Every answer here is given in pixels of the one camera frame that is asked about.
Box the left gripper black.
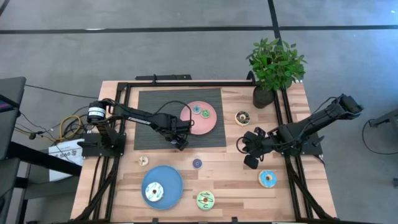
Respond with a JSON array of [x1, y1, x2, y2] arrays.
[[167, 116, 192, 152]]

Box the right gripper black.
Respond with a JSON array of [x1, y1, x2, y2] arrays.
[[241, 126, 274, 170]]

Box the large chocolate icing donut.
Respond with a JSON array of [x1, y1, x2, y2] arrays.
[[234, 110, 251, 127]]

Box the large white icing donut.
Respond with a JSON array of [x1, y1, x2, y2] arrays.
[[144, 182, 165, 202]]

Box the large green icing donut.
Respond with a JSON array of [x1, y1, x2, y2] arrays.
[[196, 190, 216, 212]]

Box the pink round plate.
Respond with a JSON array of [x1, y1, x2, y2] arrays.
[[180, 100, 218, 136]]

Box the large blue icing donut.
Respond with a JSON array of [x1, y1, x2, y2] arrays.
[[257, 169, 278, 189]]

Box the blue round plate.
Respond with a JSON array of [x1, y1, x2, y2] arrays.
[[141, 164, 184, 210]]

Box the dark plant pot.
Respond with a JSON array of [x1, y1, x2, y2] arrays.
[[252, 85, 276, 110]]

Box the dark grey woven mat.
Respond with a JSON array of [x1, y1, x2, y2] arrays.
[[133, 88, 227, 151]]

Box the green leafy plant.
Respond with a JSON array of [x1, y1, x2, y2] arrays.
[[245, 37, 308, 91]]

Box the grey stand base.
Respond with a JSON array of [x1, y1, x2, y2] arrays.
[[368, 107, 398, 128]]

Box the black desk beam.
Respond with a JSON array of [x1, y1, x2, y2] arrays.
[[6, 141, 82, 177]]

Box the grey desk top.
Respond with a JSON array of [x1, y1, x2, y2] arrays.
[[0, 77, 27, 161]]

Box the laptop screen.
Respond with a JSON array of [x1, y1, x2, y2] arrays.
[[0, 95, 21, 114]]

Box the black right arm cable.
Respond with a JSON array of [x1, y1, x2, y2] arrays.
[[235, 136, 249, 156]]

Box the black aluminium table frame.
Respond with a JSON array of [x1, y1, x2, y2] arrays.
[[73, 80, 335, 223]]

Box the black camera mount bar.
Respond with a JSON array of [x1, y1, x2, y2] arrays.
[[135, 73, 193, 81]]

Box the black looped floor cable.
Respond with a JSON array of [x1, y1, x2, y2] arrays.
[[361, 119, 398, 156]]

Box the black floor cable bundle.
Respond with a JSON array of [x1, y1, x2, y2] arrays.
[[14, 105, 97, 142]]

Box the yellow cable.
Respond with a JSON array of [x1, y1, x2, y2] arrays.
[[58, 114, 82, 141]]

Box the thin black floor cable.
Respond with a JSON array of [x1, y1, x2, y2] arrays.
[[24, 84, 99, 100]]

